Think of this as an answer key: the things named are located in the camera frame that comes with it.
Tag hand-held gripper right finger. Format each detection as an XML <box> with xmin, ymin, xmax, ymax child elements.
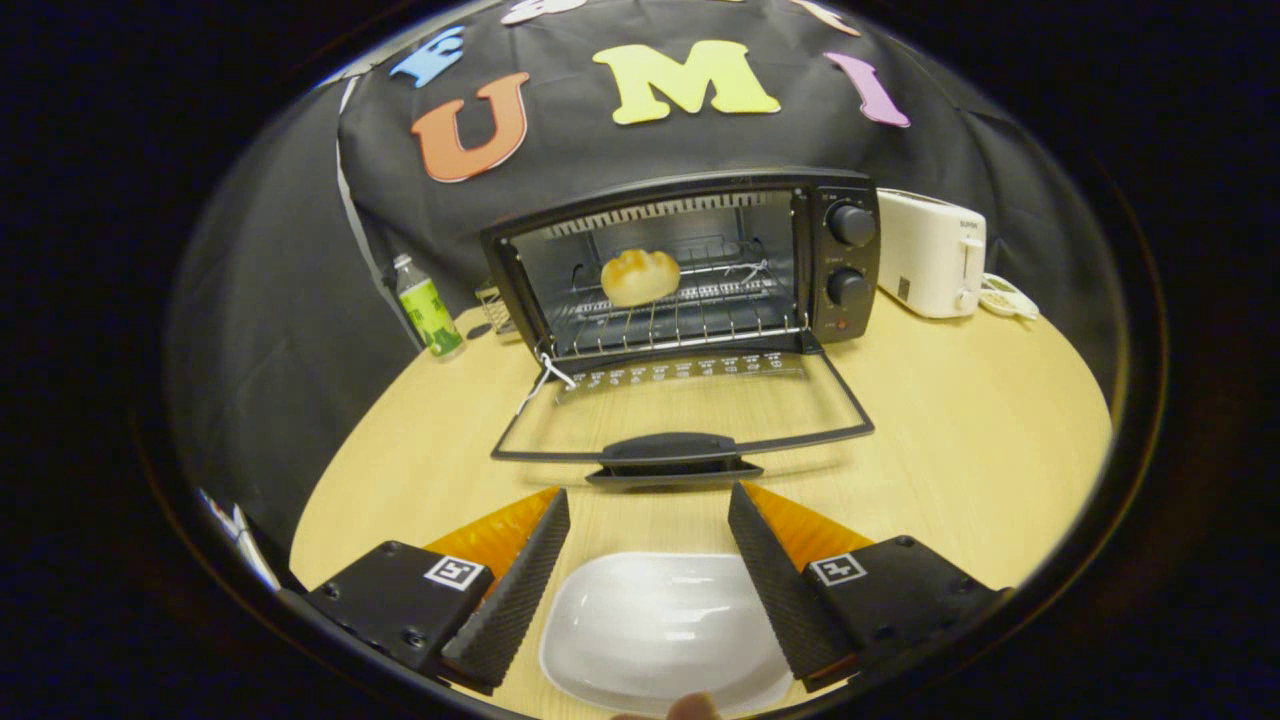
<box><xmin>728</xmin><ymin>482</ymin><xmax>1011</xmax><ymax>691</ymax></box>

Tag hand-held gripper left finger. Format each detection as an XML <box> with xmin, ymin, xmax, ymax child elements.
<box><xmin>305</xmin><ymin>488</ymin><xmax>571</xmax><ymax>693</ymax></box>

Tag black toaster oven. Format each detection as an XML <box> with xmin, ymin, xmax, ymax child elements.
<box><xmin>482</xmin><ymin>167</ymin><xmax>883</xmax><ymax>489</ymax></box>

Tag golden bread roll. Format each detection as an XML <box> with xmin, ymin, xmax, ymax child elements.
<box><xmin>601</xmin><ymin>249</ymin><xmax>682</xmax><ymax>308</ymax></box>

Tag white slot toaster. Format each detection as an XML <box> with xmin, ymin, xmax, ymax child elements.
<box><xmin>877</xmin><ymin>189</ymin><xmax>988</xmax><ymax>319</ymax></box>

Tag white square plate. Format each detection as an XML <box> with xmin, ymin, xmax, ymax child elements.
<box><xmin>538</xmin><ymin>552</ymin><xmax>796</xmax><ymax>717</ymax></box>

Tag green label drink bottle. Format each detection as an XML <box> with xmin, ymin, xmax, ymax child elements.
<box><xmin>392</xmin><ymin>254</ymin><xmax>466</xmax><ymax>359</ymax></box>

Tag small divided snack tray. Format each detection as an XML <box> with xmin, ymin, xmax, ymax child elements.
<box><xmin>978</xmin><ymin>273</ymin><xmax>1041</xmax><ymax>321</ymax></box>

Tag black backdrop cloth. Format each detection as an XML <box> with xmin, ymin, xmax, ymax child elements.
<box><xmin>165</xmin><ymin>0</ymin><xmax>1126</xmax><ymax>561</ymax></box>

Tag small wire glass holder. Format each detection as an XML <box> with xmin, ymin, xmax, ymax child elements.
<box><xmin>475</xmin><ymin>283</ymin><xmax>516</xmax><ymax>336</ymax></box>

